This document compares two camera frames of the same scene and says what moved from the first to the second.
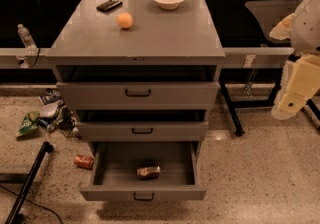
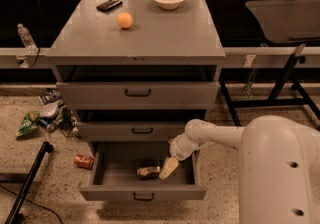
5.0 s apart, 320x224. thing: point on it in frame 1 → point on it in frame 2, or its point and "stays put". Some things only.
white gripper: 307,28 → 177,148
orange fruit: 124,20 stays put
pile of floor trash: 56,116 stays put
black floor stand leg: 15,216 stays put
